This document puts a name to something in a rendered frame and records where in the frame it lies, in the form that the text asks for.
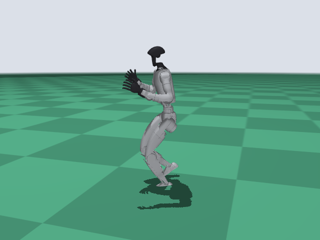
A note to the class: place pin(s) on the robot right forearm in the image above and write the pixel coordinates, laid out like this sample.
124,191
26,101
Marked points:
144,86

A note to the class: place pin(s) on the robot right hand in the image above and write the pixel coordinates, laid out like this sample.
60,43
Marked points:
132,75

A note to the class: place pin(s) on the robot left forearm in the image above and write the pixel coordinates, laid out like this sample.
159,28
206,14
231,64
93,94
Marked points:
156,97

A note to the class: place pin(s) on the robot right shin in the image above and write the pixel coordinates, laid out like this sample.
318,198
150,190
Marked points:
161,160

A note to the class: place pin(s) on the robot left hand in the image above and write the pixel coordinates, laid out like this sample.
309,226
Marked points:
134,87

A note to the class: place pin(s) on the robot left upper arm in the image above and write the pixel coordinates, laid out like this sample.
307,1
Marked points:
165,79

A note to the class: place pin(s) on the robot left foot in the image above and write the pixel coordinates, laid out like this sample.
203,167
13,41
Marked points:
162,185

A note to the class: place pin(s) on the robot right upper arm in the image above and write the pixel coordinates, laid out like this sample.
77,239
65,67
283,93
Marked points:
152,87

